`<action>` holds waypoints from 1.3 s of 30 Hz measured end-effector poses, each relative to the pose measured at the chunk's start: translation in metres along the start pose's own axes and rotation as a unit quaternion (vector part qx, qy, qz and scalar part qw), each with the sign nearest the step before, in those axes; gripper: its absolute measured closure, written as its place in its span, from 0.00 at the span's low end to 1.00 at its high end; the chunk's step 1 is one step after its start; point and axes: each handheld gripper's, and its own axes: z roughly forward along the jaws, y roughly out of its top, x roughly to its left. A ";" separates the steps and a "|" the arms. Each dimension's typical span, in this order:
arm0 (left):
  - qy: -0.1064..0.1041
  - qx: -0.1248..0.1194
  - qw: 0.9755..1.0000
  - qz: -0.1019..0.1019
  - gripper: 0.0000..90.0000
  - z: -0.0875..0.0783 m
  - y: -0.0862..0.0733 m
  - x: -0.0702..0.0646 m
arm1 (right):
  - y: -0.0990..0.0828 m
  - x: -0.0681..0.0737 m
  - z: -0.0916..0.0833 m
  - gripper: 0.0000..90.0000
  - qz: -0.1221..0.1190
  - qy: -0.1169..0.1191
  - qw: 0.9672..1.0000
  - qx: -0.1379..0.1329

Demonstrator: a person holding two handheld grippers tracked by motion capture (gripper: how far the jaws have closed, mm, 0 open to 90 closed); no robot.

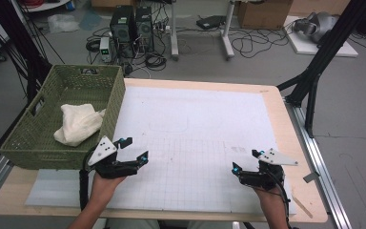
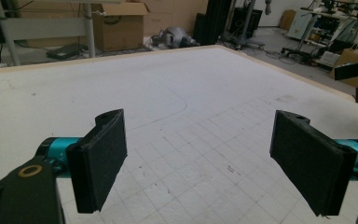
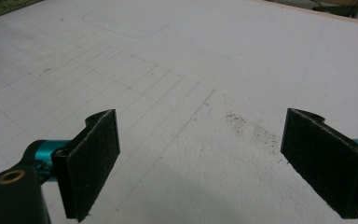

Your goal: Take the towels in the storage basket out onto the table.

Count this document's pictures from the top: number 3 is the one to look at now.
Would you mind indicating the white grid mat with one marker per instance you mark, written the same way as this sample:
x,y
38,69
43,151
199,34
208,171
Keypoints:
x,y
199,62

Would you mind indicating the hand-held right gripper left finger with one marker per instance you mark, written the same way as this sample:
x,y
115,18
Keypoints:
x,y
90,168

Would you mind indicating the green woven basket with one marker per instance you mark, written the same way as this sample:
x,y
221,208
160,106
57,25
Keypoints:
x,y
0,7

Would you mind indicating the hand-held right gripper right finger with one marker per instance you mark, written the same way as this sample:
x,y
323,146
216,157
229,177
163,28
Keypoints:
x,y
329,165

